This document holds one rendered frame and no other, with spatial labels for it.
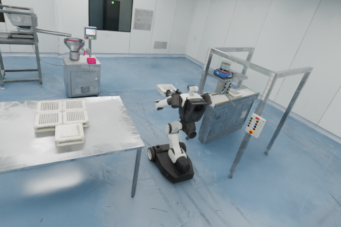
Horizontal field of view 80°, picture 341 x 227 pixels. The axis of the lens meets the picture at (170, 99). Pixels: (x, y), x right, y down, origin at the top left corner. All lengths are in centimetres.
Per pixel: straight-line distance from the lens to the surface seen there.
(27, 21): 485
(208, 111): 343
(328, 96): 586
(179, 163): 277
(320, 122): 601
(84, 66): 431
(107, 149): 208
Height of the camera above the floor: 222
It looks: 27 degrees down
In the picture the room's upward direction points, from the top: 11 degrees clockwise
